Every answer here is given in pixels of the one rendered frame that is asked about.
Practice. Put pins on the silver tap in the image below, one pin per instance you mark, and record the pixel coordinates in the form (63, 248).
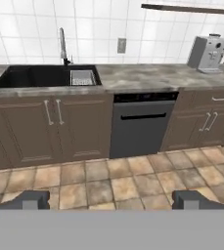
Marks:
(63, 45)

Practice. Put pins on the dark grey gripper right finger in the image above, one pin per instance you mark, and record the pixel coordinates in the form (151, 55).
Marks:
(190, 198)

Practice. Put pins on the grey wall socket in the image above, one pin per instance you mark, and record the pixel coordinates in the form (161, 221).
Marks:
(121, 45)

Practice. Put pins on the dark brown wall shelf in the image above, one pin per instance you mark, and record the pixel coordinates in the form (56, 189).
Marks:
(188, 8)

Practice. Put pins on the black sink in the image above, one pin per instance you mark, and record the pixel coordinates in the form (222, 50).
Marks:
(35, 77)

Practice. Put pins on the grey coffee machine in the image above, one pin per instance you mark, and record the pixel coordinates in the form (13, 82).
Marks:
(208, 53)

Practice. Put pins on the brown cupboard run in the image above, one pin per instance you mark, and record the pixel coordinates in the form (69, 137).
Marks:
(201, 120)
(48, 130)

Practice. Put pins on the grey dishwasher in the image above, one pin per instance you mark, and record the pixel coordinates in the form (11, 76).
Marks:
(142, 125)

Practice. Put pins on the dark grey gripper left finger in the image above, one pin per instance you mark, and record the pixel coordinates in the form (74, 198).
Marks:
(28, 198)

